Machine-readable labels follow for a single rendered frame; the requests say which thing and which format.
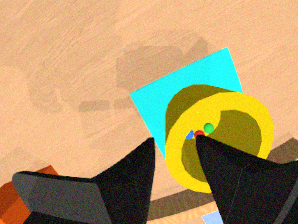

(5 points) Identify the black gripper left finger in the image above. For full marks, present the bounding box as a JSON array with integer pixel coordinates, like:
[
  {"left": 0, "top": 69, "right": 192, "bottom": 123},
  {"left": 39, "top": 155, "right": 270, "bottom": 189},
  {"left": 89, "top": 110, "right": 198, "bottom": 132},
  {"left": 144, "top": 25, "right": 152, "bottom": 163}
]
[{"left": 12, "top": 137, "right": 156, "bottom": 224}]

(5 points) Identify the tan wooden flat bar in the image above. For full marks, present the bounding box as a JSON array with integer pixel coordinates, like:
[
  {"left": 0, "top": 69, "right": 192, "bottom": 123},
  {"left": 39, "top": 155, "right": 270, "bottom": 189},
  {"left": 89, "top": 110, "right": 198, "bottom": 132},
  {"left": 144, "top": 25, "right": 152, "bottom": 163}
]
[{"left": 146, "top": 137, "right": 298, "bottom": 224}]

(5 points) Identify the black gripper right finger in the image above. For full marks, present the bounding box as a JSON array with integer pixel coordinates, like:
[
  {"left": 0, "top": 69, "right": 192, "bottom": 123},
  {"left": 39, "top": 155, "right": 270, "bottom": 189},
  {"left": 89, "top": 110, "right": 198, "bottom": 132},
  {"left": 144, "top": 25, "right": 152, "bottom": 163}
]
[{"left": 196, "top": 135, "right": 298, "bottom": 224}]

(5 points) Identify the yellow cup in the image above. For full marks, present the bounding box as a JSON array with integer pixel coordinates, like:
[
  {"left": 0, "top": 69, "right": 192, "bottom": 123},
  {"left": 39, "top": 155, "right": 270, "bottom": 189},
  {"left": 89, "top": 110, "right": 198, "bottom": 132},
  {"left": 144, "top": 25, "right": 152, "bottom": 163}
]
[{"left": 165, "top": 84, "right": 274, "bottom": 193}]

